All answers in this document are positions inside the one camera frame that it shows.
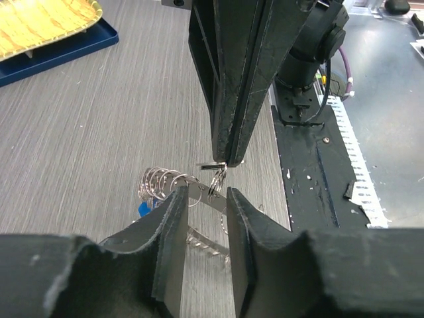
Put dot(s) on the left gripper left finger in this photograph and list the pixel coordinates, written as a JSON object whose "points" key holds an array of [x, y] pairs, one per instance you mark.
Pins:
{"points": [[137, 272]]}

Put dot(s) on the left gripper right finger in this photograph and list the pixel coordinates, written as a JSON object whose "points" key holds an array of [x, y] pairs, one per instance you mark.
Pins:
{"points": [[321, 272]]}

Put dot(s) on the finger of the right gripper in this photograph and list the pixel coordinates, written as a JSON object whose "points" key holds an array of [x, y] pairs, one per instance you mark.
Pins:
{"points": [[222, 38], [275, 27]]}

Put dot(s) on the key with black tag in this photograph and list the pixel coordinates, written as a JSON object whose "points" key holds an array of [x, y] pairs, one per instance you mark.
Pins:
{"points": [[212, 166]]}

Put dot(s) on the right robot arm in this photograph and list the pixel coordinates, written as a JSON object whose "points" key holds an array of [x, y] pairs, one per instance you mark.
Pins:
{"points": [[317, 43]]}

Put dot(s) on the blue key tag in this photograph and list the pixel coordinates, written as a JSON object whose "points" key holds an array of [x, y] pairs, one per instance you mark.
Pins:
{"points": [[146, 207]]}

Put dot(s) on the blue tray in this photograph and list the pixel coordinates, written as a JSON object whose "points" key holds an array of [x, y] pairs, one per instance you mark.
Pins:
{"points": [[97, 37]]}

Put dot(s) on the yellow woven mat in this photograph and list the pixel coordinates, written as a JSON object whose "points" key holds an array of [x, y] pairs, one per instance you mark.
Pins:
{"points": [[28, 25]]}

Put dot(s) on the white slotted cable duct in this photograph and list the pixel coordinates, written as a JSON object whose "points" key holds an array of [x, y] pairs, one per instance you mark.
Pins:
{"points": [[363, 193]]}

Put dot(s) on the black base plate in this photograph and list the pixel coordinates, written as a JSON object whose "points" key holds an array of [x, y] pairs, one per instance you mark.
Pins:
{"points": [[317, 172]]}

